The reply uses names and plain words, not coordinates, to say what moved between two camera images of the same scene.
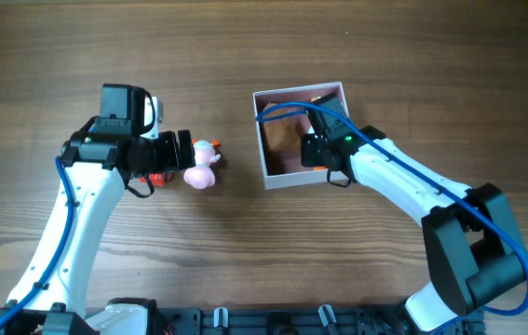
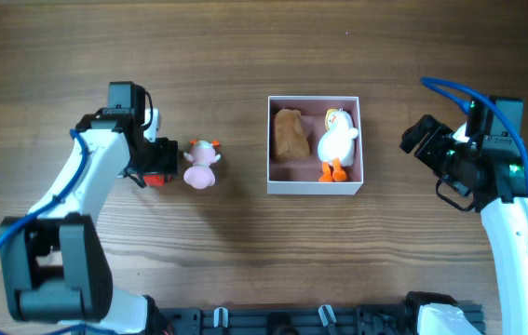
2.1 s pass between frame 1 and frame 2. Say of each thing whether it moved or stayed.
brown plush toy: moved
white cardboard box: moved
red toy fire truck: stayed
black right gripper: moved
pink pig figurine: stayed
